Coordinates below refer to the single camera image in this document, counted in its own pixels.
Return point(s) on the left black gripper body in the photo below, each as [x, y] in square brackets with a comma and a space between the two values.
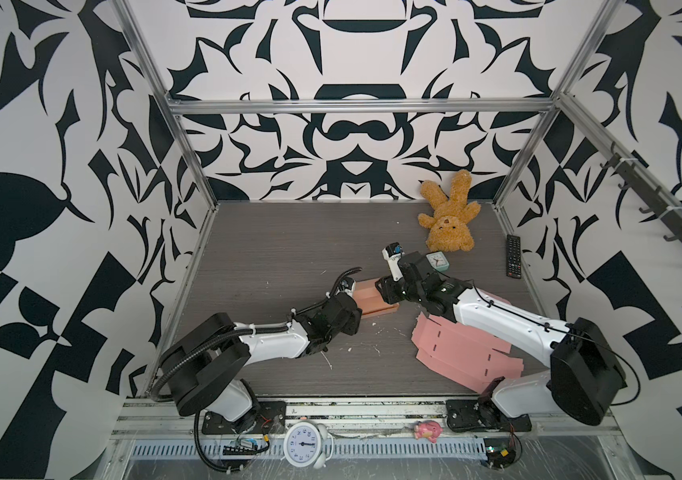
[354, 325]

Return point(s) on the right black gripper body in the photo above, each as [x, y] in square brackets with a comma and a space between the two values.
[414, 294]

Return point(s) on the orange cardboard box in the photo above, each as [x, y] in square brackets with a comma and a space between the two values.
[370, 301]

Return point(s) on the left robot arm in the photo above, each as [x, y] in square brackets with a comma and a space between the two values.
[200, 372]

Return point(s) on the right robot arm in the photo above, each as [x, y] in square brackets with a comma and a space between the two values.
[569, 368]

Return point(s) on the pink flat cardboard box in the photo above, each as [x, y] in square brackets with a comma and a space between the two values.
[463, 354]

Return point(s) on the small teal alarm clock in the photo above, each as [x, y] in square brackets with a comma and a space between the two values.
[438, 261]

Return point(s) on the brown teddy bear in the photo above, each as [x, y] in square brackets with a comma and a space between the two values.
[452, 213]

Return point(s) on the black remote control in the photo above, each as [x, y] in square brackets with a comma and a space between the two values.
[513, 257]

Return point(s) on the white round alarm clock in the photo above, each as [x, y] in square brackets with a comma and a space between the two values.
[308, 444]

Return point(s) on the small pink toy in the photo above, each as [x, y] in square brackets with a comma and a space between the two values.
[428, 430]

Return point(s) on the right green circuit board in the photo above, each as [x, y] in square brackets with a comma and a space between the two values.
[501, 455]

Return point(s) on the green circuit board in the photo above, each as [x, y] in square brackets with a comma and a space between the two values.
[242, 446]
[501, 455]

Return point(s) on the left green circuit board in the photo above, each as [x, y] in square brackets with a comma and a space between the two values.
[242, 446]

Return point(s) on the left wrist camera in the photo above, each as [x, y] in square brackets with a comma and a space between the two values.
[347, 286]

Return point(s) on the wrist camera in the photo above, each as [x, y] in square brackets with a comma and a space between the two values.
[347, 286]
[392, 253]

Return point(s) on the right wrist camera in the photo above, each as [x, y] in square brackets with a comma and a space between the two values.
[392, 253]

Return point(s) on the black wall hook rail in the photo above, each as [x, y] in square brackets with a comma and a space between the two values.
[658, 200]

